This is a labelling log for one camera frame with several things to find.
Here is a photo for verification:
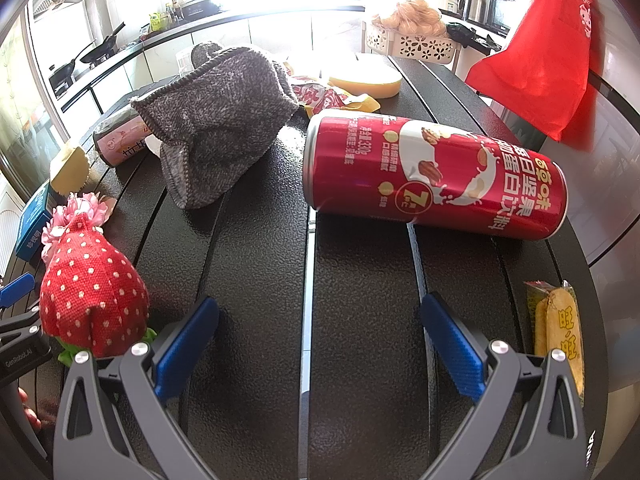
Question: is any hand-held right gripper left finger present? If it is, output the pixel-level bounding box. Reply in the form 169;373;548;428
52;296;220;480

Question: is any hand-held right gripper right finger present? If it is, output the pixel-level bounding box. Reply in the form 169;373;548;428
420;293;587;480

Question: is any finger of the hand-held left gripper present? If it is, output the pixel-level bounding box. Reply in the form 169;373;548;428
0;307;42;343
0;274;37;310

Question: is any blue box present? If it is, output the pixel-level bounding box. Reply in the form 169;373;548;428
14;185;56;262

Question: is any red strawberry toy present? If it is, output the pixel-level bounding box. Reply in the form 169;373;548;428
39;214;158;366

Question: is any yellow snack packet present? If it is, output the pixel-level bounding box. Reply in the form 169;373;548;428
523;280;586;408

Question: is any pink fabric flower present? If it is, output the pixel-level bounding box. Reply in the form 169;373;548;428
41;192;117;261

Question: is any rectangular yellow sponge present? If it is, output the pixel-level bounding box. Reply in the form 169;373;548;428
49;141;91;195

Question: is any pink tube packet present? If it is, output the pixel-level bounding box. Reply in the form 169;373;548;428
93;112;156;167

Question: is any red drink can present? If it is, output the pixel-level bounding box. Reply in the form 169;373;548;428
302;108;569;240

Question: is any grey cloth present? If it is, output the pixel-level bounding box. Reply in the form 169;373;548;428
131;44;301;209

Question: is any round yellow sponge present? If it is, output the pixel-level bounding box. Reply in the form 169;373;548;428
327;71;402;99

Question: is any red yellow sausage packet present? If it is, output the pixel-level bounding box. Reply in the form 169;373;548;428
290;76;381;120

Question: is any person's left hand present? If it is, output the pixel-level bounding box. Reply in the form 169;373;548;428
17;387;42;433

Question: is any small black pot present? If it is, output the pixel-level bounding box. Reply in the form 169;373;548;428
50;60;76;91

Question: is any black wok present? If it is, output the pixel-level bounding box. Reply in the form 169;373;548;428
80;22;126;63

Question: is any grey refrigerator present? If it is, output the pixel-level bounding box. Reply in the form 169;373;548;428
550;0;640;267

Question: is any red apron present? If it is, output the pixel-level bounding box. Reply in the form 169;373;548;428
465;0;596;143

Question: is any white cutout basket cart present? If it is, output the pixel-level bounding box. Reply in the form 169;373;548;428
364;22;458;64

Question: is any black bag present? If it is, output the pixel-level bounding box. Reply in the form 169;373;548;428
446;22;502;52

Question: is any black microwave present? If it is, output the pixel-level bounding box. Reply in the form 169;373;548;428
487;0;518;36

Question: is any steel kettle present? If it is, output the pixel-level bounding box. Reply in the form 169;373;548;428
457;0;487;23

